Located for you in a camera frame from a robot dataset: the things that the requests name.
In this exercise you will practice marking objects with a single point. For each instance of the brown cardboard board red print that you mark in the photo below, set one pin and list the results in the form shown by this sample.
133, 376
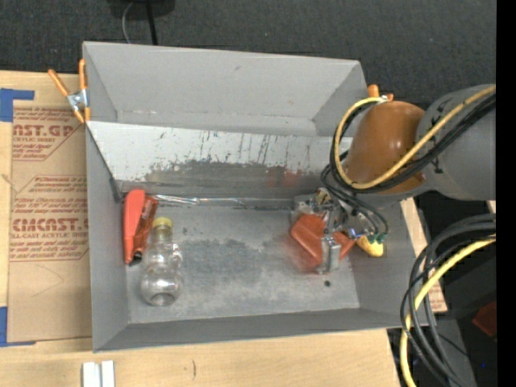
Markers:
48, 200

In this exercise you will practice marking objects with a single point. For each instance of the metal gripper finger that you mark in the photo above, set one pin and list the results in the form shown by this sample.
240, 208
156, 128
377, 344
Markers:
333, 256
303, 208

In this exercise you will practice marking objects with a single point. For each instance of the red-orange flat tool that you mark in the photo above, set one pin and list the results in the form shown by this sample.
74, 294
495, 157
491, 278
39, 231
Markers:
135, 224

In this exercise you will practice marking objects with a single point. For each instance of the grey metal bin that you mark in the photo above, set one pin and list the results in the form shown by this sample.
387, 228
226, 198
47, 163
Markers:
242, 256

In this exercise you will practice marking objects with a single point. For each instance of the yellow toy fruit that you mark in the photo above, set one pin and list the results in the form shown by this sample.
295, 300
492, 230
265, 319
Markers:
370, 247

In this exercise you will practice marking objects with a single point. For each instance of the orange folded plastic piece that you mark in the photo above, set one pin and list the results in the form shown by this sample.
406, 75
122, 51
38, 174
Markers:
308, 236

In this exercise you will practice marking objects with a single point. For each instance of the clear plastic bottle yellow cap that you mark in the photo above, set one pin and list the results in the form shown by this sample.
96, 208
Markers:
162, 264

